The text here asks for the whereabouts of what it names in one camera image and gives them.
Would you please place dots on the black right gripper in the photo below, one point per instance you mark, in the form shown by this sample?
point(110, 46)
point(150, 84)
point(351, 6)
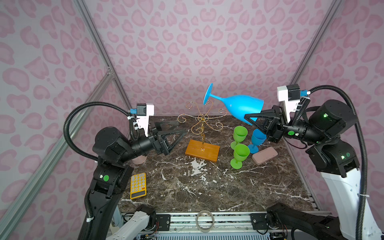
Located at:
point(275, 127)

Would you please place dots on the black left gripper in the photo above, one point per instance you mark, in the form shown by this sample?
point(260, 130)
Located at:
point(162, 146)

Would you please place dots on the blue wine glass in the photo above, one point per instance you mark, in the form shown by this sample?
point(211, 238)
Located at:
point(257, 139)
point(239, 105)

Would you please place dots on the green wine glass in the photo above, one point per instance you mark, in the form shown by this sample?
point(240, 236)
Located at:
point(239, 135)
point(241, 153)

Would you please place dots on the gold wire rack wooden base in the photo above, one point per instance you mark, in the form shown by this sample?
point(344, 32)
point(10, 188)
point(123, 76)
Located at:
point(201, 149)

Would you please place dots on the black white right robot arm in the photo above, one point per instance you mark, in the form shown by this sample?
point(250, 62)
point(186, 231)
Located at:
point(336, 146)

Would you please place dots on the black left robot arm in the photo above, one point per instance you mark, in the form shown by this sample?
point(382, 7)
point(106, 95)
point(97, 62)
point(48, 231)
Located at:
point(113, 173)

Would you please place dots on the pink pencil case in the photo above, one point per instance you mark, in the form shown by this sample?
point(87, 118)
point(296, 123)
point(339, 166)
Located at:
point(264, 155)

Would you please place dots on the pink pen holder cup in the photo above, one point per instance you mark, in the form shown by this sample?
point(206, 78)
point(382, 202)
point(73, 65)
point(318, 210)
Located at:
point(139, 160)

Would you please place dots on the yellow calculator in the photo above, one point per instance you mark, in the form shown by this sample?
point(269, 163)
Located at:
point(138, 187)

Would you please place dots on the clear tape roll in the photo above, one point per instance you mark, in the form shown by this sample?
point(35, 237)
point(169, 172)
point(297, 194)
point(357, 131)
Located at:
point(205, 221)

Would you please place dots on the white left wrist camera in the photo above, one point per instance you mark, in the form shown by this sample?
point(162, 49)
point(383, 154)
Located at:
point(140, 117)

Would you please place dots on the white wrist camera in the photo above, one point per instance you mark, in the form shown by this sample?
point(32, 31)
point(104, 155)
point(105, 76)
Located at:
point(291, 96)
point(140, 117)

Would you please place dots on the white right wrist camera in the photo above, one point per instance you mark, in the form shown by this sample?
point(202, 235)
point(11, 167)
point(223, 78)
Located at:
point(291, 96)

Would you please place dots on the aluminium frame strut left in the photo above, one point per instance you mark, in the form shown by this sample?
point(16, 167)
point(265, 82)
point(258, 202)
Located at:
point(19, 207)

